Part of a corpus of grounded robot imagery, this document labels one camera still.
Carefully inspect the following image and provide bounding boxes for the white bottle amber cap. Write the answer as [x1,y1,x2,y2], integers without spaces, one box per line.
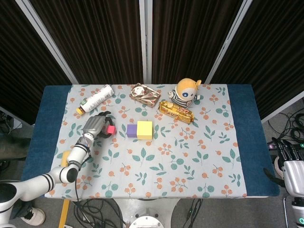
[76,84,114,116]

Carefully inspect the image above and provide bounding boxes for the dark ribbed screen panel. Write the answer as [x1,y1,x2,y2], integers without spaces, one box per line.
[144,0,252,85]
[15,0,149,85]
[205,0,304,123]
[0,0,79,125]

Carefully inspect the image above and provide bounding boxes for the black white sneaker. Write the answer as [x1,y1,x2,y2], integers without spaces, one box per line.
[274,155,285,180]

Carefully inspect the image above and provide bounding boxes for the large yellow foam cube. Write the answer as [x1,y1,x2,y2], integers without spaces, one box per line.
[136,120,153,141]

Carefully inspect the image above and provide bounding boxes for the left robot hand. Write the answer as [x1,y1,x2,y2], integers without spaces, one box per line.
[82,111,114,140]

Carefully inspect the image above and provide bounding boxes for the white shoe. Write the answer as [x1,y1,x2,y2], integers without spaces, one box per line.
[20,208,46,226]

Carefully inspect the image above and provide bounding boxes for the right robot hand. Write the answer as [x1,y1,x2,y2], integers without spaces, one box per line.
[263,137,304,198]

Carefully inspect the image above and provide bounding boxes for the black floor cable bundle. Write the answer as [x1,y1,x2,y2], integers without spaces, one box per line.
[72,199,126,228]

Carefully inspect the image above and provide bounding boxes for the black coiled floor cables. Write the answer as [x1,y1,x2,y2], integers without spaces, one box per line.
[277,111,304,149]

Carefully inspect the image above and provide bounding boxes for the yellow floor bar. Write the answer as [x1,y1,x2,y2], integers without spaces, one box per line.
[58,199,71,228]

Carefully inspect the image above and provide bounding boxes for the floral print tablecloth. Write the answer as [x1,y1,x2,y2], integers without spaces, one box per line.
[44,84,247,200]

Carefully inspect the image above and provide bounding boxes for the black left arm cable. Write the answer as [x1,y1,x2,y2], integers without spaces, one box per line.
[74,180,83,204]

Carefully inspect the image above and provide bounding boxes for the gold biscuit pack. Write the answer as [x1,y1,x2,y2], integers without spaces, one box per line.
[158,100,195,124]

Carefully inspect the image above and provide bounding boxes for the black cable green light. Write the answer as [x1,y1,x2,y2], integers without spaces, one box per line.
[181,198,204,228]

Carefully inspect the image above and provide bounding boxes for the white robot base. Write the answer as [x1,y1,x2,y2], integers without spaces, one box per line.
[114,198,181,228]

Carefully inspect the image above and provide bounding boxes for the medium purple foam cube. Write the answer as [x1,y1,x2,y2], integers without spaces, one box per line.
[126,123,138,138]

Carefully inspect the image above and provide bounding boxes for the crumpled silver red snack packet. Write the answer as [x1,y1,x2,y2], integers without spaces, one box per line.
[129,83,162,108]

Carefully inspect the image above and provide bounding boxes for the yellow flat tool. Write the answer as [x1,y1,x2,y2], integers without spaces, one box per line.
[60,151,72,168]

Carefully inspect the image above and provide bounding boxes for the blue table cover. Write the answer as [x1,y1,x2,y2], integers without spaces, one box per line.
[21,84,280,199]

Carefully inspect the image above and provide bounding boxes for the yellow plush toy striped shirt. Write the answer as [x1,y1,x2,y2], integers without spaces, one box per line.
[168,77,204,109]

